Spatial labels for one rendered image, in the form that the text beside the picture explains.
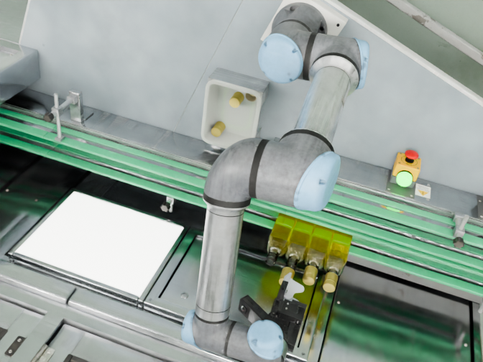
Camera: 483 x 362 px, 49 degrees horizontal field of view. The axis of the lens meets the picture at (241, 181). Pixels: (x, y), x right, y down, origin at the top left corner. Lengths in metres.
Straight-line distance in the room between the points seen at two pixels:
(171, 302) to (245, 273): 0.25
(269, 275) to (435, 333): 0.51
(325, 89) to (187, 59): 0.65
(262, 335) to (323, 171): 0.38
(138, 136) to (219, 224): 0.82
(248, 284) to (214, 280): 0.50
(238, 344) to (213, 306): 0.10
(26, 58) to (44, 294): 0.80
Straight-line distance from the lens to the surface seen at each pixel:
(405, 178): 1.59
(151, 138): 1.80
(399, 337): 1.66
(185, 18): 1.65
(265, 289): 1.59
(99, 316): 1.52
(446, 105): 1.59
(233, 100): 1.62
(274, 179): 0.96
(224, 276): 1.10
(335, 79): 1.20
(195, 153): 1.74
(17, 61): 1.91
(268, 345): 1.13
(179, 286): 1.56
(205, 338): 1.18
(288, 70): 1.31
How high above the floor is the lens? 2.18
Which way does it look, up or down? 51 degrees down
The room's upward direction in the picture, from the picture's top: 151 degrees counter-clockwise
